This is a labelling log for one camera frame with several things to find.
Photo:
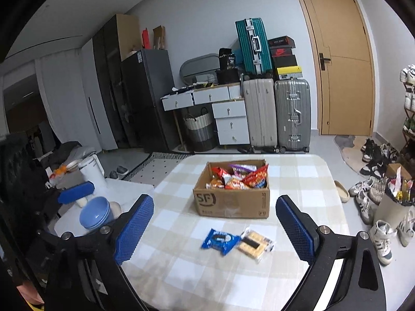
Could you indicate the orange red snack packet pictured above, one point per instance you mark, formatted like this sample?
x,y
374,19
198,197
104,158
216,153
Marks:
x,y
236,186

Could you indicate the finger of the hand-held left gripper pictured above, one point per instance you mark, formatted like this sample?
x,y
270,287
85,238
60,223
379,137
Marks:
x,y
76,192

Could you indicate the beige doormat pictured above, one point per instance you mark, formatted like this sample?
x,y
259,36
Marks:
x,y
350,152

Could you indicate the teal suitcase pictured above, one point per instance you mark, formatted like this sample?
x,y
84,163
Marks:
x,y
251,45

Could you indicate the wooden door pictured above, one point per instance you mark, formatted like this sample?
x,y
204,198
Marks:
x,y
340,87

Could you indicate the yellow black shoe box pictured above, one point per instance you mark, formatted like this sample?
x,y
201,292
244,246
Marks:
x,y
288,72

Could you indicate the grey slipper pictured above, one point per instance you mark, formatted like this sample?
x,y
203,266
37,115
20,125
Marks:
x,y
121,169
112,174

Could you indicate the pile of sneakers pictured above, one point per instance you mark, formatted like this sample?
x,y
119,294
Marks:
x,y
382,243

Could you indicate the brown cardboard piece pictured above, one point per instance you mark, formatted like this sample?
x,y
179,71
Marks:
x,y
159,37

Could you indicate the clear cracker packet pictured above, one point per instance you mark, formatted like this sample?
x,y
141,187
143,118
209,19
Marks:
x,y
256,244

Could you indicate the beige suitcase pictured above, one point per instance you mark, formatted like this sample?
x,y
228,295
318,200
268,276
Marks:
x,y
259,113

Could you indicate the black printed bag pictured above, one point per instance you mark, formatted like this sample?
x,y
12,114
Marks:
x,y
228,59

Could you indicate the stack of blue bowls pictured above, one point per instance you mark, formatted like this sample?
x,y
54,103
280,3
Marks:
x,y
95,213

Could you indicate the dark tall wardrobe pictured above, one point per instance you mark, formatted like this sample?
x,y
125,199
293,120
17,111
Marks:
x,y
110,71

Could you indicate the small beige bowl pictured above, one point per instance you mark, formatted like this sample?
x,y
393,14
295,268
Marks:
x,y
115,207

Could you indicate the white dresser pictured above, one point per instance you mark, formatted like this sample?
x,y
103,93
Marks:
x,y
231,123

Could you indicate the red cookie packet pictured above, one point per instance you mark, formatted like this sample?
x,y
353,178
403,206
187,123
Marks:
x,y
219,171

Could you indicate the grey cloth pile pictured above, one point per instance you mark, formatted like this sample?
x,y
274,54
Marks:
x,y
74,154

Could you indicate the white curtain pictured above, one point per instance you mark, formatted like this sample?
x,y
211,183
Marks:
x,y
61,97

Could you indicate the purple snack packet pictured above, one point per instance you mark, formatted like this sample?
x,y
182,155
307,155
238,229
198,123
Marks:
x,y
241,169

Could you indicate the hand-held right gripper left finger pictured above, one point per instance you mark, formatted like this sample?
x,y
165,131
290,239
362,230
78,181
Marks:
x,y
136,230

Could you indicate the white side table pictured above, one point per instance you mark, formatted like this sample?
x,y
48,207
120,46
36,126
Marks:
x,y
129,191

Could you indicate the woven laundry basket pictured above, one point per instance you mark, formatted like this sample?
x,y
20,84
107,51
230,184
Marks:
x,y
199,129

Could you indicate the black storage basket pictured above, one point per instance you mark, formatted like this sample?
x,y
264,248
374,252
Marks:
x,y
228,76

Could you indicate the beige trash bin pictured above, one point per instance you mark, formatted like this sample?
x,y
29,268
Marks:
x,y
389,210

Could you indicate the white wardrobe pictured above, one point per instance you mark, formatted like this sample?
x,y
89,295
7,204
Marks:
x,y
94,97

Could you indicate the blue cookie packet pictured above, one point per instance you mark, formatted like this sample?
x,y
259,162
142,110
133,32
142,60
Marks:
x,y
220,240

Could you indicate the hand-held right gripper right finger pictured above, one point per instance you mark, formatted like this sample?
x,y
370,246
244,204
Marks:
x,y
295,230

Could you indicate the small white basket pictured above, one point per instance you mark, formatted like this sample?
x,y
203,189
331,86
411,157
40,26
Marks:
x,y
207,78

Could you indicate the small brown cardboard box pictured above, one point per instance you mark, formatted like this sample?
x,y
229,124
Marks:
x,y
397,171

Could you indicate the dark refrigerator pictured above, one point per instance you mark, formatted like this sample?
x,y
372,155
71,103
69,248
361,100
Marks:
x,y
146,103

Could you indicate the white snack packet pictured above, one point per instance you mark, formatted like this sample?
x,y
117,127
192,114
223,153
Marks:
x,y
230,177

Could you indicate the checked tablecloth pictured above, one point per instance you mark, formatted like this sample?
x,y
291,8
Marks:
x,y
181,265

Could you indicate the snack rack shelf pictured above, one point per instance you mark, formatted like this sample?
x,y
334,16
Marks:
x,y
409,129

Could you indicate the silver suitcase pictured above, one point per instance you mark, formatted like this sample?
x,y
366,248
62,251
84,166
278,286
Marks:
x,y
291,113

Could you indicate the beige slipper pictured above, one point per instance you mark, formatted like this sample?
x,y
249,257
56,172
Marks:
x,y
342,191

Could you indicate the red black shoe box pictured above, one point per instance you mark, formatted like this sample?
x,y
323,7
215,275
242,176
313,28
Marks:
x,y
281,51

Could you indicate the white cup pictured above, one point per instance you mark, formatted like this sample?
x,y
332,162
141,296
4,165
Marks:
x,y
81,201

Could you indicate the orange cracker packet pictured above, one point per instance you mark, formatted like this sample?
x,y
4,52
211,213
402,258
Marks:
x,y
216,182

